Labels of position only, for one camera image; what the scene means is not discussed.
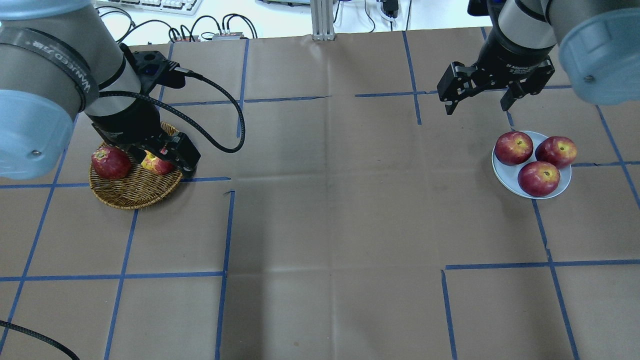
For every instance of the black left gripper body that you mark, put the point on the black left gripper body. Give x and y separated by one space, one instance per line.
126 121

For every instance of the dark red apple in basket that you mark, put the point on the dark red apple in basket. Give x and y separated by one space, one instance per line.
111 163

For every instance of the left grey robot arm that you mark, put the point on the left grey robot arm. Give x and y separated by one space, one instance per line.
59 60

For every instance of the red apple plate far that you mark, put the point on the red apple plate far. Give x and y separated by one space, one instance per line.
560 151

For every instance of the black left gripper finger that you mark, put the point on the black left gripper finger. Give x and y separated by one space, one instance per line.
186 162

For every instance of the light blue plate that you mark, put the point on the light blue plate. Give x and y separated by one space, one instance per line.
507 175

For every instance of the red yellow apple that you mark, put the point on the red yellow apple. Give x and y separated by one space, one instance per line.
156 165

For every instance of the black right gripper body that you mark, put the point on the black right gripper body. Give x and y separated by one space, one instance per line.
510 57

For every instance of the red apple plate front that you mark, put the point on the red apple plate front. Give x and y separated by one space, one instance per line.
539 178

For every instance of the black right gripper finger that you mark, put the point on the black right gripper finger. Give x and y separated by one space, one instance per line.
451 100
513 94

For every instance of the white keyboard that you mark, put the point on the white keyboard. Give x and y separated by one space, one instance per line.
178 7

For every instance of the aluminium profile post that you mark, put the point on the aluminium profile post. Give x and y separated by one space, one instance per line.
322 20

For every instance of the red apple on plate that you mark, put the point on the red apple on plate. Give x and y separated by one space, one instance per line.
513 148

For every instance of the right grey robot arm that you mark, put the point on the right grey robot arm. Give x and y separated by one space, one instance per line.
598 44

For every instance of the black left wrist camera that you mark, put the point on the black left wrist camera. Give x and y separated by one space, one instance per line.
153 68

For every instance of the red apple plate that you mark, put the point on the red apple plate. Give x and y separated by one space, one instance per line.
539 178
560 151

